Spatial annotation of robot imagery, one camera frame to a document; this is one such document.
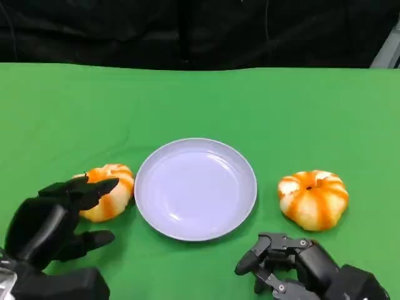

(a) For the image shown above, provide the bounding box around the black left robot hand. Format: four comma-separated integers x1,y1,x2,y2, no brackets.
4,171,121,273

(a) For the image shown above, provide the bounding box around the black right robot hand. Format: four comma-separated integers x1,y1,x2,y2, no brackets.
234,232,344,300

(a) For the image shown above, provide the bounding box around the orange and white bread roll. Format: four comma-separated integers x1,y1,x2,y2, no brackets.
277,170,349,232
73,164,136,223

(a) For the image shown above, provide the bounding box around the lilac plate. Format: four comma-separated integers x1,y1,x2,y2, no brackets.
133,137,258,242

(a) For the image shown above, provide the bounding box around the green table cloth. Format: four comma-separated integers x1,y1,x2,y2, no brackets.
0,62,400,300

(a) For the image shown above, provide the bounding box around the black backdrop cloth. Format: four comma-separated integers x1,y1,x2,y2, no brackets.
0,0,400,71

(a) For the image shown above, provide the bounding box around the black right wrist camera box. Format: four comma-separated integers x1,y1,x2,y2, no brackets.
327,264,391,300

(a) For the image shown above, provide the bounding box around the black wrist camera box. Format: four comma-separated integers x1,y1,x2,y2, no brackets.
12,267,111,300
327,264,391,300

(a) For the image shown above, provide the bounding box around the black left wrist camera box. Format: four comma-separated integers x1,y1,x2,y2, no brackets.
12,267,111,300

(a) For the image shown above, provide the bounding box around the grey metal frame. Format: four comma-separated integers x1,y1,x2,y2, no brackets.
370,26,400,69

